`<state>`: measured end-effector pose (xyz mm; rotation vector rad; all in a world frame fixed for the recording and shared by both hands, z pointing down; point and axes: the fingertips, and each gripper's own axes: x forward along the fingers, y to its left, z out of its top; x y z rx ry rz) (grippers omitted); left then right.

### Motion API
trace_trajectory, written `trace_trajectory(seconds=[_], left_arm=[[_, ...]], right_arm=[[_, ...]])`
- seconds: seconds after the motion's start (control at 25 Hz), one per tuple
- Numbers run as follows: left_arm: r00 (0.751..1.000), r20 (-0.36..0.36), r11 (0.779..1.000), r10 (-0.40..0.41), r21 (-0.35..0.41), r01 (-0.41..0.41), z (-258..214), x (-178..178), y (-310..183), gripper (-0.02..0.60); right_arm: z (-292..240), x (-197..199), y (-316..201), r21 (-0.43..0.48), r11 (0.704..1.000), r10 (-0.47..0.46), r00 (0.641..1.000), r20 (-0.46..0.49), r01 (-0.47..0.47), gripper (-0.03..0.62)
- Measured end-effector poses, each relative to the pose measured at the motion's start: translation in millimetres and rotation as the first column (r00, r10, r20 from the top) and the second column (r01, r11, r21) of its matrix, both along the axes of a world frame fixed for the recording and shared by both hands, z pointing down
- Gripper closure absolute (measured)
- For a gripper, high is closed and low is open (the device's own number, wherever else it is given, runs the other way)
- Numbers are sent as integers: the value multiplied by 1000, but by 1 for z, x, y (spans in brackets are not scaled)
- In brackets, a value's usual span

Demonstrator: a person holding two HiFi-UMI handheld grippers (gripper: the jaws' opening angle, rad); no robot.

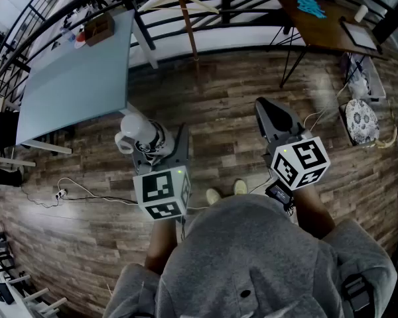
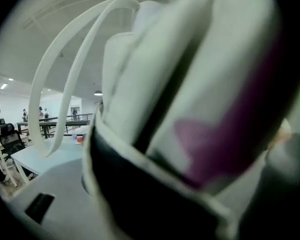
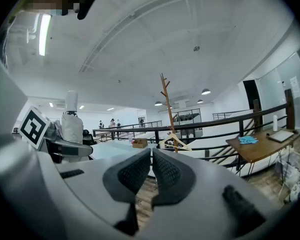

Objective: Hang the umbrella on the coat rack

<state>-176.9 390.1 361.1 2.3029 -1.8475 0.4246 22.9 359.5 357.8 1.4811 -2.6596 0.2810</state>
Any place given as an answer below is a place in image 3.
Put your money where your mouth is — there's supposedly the dark wooden post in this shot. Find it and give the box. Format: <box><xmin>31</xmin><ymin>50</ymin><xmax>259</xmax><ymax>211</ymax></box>
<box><xmin>252</xmin><ymin>98</ymin><xmax>263</xmax><ymax>132</ymax></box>
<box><xmin>284</xmin><ymin>88</ymin><xmax>296</xmax><ymax>131</ymax></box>

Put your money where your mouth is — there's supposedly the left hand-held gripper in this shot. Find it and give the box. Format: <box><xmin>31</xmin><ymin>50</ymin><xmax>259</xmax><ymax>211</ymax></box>
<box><xmin>18</xmin><ymin>105</ymin><xmax>94</xmax><ymax>164</ymax></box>

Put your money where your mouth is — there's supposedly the light blue table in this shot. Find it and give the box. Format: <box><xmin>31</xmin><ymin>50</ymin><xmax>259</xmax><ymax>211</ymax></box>
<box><xmin>89</xmin><ymin>142</ymin><xmax>163</xmax><ymax>161</ymax></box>

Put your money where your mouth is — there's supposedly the brown wooden organizer box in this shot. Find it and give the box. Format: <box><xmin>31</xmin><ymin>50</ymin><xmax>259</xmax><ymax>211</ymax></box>
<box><xmin>131</xmin><ymin>138</ymin><xmax>149</xmax><ymax>149</ymax></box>

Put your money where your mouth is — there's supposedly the grey laptop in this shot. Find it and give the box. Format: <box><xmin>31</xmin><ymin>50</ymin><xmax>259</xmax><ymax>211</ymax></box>
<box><xmin>267</xmin><ymin>130</ymin><xmax>295</xmax><ymax>143</ymax></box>

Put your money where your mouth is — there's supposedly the clear plastic storage bin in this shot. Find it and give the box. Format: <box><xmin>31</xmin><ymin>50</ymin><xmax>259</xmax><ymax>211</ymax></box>
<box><xmin>274</xmin><ymin>151</ymin><xmax>300</xmax><ymax>205</ymax></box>

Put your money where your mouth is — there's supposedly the black office chair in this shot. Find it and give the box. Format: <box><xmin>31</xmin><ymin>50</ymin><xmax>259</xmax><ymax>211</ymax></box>
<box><xmin>82</xmin><ymin>129</ymin><xmax>98</xmax><ymax>146</ymax></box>

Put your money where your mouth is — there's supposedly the light wooden clothes hanger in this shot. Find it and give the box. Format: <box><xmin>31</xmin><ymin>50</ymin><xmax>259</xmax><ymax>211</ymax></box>
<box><xmin>158</xmin><ymin>132</ymin><xmax>193</xmax><ymax>152</ymax></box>

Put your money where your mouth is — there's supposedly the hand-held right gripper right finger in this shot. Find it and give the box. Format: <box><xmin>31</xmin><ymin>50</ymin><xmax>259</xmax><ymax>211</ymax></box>
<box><xmin>151</xmin><ymin>148</ymin><xmax>197</xmax><ymax>207</ymax></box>

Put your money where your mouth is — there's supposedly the white paper sign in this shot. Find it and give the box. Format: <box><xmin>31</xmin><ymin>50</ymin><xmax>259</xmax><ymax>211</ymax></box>
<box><xmin>289</xmin><ymin>75</ymin><xmax>300</xmax><ymax>99</ymax></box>

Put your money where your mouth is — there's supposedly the pile of blue clothes pegs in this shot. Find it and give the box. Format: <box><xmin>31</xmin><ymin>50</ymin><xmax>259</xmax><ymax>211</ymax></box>
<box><xmin>238</xmin><ymin>135</ymin><xmax>259</xmax><ymax>145</ymax></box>

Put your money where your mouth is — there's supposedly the brown wooden coat rack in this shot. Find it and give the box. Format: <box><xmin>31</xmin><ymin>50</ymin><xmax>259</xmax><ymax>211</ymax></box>
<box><xmin>159</xmin><ymin>72</ymin><xmax>180</xmax><ymax>154</ymax></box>

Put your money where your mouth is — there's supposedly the brown wooden desk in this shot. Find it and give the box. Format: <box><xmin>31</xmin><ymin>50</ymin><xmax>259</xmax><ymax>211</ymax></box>
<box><xmin>225</xmin><ymin>128</ymin><xmax>300</xmax><ymax>179</ymax></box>

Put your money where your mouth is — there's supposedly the black metal railing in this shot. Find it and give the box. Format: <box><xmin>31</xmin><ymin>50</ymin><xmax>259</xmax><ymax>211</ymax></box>
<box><xmin>92</xmin><ymin>103</ymin><xmax>295</xmax><ymax>179</ymax></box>

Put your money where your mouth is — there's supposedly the black framed glass partition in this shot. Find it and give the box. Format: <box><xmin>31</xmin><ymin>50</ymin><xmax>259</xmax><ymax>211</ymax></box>
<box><xmin>176</xmin><ymin>108</ymin><xmax>202</xmax><ymax>125</ymax></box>

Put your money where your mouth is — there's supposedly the long ceiling tube light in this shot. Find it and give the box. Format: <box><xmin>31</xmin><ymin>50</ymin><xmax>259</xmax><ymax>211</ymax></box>
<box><xmin>38</xmin><ymin>13</ymin><xmax>52</xmax><ymax>57</ymax></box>

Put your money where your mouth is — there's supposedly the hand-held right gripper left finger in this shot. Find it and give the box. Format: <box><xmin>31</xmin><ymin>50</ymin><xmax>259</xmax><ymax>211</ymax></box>
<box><xmin>102</xmin><ymin>148</ymin><xmax>152</xmax><ymax>236</ymax></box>

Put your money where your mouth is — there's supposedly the black head-worn camera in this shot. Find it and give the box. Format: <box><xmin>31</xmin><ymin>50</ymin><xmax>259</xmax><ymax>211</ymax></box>
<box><xmin>76</xmin><ymin>0</ymin><xmax>101</xmax><ymax>21</ymax></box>

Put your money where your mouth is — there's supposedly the white ceiling cable tray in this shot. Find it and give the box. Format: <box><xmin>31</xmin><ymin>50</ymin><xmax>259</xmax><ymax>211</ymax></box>
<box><xmin>79</xmin><ymin>0</ymin><xmax>246</xmax><ymax>74</ymax></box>

